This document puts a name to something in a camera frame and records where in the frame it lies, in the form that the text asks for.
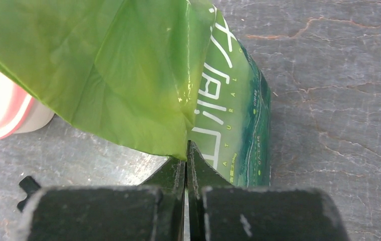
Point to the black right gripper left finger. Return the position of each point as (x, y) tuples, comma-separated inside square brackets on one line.
[(152, 210)]

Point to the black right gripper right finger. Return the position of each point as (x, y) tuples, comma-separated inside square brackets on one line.
[(221, 211)]

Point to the black bag clip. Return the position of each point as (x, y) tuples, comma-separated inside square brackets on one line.
[(30, 186)]

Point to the green cat litter bag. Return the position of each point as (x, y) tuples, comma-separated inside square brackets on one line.
[(147, 75)]

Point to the pink plastic litter box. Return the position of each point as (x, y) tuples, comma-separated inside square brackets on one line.
[(19, 111)]

